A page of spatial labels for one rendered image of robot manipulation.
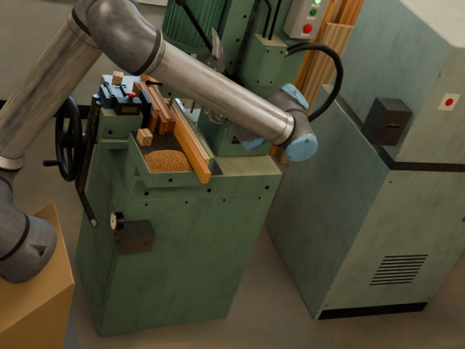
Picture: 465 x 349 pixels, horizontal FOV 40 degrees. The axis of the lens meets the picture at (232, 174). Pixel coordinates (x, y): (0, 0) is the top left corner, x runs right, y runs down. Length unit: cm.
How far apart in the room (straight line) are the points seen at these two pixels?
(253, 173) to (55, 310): 94
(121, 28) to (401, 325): 229
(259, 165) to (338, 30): 145
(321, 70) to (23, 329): 247
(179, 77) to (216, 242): 116
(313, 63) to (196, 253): 159
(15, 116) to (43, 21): 192
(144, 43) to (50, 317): 76
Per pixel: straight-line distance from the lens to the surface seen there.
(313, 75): 372
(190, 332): 279
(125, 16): 140
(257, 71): 209
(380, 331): 318
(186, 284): 261
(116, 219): 214
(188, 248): 245
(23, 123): 167
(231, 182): 230
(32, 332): 178
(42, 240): 175
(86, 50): 153
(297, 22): 210
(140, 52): 138
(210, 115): 218
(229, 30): 212
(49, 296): 170
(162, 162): 202
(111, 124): 214
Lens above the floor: 207
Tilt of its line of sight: 34 degrees down
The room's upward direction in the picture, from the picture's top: 19 degrees clockwise
